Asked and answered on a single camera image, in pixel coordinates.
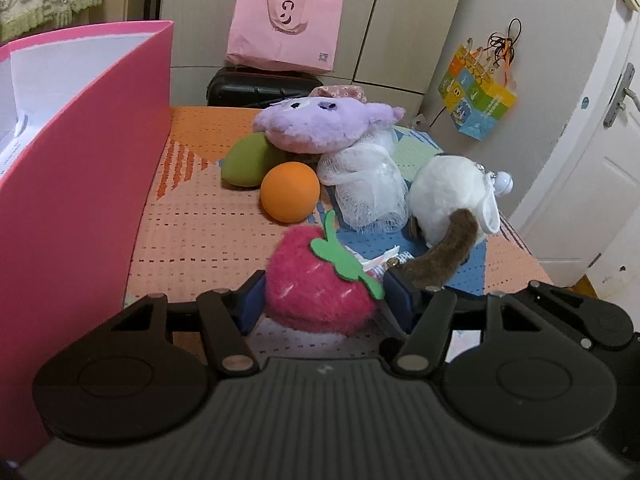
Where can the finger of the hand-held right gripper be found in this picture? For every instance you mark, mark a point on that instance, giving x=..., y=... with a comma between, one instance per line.
x=550, y=296

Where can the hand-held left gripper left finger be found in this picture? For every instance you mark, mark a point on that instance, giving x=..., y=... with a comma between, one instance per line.
x=252, y=301

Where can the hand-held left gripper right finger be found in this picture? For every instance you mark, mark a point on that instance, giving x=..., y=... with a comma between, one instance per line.
x=400, y=296

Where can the pink strawberry plush toy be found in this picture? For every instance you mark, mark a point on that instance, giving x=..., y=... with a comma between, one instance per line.
x=310, y=292

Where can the orange makeup sponge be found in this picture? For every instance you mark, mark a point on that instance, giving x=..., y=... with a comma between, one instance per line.
x=290, y=192

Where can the pink cardboard box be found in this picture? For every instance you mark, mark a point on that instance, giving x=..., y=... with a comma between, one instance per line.
x=75, y=185

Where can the small white fabric tag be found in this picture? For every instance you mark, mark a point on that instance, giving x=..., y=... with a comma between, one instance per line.
x=379, y=261

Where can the patterned multicolour blanket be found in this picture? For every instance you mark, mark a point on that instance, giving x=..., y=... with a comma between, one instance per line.
x=200, y=230

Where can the white door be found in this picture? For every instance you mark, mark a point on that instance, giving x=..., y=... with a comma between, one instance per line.
x=600, y=200

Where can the white plush toy brown tail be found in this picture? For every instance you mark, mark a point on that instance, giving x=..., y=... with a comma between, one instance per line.
x=445, y=195

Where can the white mesh cloth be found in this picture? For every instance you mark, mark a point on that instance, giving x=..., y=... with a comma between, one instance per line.
x=370, y=185

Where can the green makeup sponge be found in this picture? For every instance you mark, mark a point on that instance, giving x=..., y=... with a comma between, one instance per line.
x=245, y=165

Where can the purple plush toy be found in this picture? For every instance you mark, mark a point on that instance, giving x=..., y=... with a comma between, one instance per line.
x=310, y=125

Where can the blue round sticker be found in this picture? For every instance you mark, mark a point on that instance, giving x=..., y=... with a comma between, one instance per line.
x=586, y=103

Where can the black suitcase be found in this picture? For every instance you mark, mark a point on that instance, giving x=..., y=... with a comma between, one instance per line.
x=250, y=90

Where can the pink floral scrunchie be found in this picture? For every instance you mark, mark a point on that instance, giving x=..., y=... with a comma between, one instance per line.
x=340, y=91

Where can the colourful paper gift bag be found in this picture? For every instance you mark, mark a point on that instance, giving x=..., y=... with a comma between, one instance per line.
x=475, y=95

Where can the pink tote bag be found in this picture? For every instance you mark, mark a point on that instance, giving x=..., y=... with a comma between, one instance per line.
x=285, y=45

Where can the cream fuzzy cardigan green trim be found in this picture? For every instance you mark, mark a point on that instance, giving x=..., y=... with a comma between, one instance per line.
x=30, y=0

